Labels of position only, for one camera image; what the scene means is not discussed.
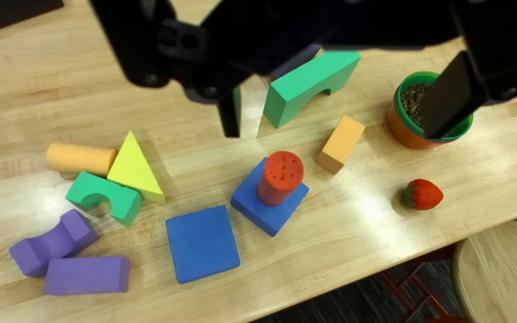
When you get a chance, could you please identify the red foam cylinder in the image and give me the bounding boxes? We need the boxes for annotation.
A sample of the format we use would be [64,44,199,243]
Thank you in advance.
[258,152,303,207]

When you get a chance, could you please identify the round wooden stool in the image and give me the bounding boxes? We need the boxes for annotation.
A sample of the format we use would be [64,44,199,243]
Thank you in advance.
[454,222,517,323]

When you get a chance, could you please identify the blue flat foam square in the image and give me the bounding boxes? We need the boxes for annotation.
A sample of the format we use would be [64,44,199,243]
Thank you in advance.
[165,205,240,284]

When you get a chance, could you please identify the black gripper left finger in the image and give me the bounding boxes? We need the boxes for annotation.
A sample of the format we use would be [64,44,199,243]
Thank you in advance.
[217,89,240,139]

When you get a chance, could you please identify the blue foam square block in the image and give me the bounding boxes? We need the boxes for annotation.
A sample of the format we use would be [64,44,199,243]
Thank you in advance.
[229,161,308,238]

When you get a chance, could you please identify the green foam arch block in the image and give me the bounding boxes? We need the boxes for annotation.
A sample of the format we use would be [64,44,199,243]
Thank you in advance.
[263,51,360,128]

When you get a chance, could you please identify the small green foam arch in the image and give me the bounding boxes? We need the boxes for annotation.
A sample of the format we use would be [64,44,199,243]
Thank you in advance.
[66,173,143,225]

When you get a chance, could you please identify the purple foam curved block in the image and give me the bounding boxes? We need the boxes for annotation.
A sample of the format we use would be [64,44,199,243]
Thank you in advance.
[8,211,98,279]

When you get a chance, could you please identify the purple foam rectangular block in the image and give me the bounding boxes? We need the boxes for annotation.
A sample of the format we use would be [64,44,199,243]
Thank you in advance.
[44,257,129,297]

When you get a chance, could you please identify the red strawberry toy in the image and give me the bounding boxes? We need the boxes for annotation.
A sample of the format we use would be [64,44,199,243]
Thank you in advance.
[401,180,443,211]

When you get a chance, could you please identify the orange foam cylinder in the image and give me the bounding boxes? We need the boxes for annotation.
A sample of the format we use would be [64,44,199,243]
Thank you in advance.
[44,143,116,177]

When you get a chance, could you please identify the green and orange bowl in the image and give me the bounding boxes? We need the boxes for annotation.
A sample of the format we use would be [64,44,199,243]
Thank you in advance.
[385,73,473,150]

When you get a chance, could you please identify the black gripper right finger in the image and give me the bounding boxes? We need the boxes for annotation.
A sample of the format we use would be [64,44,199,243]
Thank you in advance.
[418,51,486,139]

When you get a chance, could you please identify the yellow foam triangle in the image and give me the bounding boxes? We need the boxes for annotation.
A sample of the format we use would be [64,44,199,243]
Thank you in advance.
[107,132,165,202]

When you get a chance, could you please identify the orange foam rectangular block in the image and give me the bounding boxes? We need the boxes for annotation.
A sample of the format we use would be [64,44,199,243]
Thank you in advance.
[315,117,364,175]

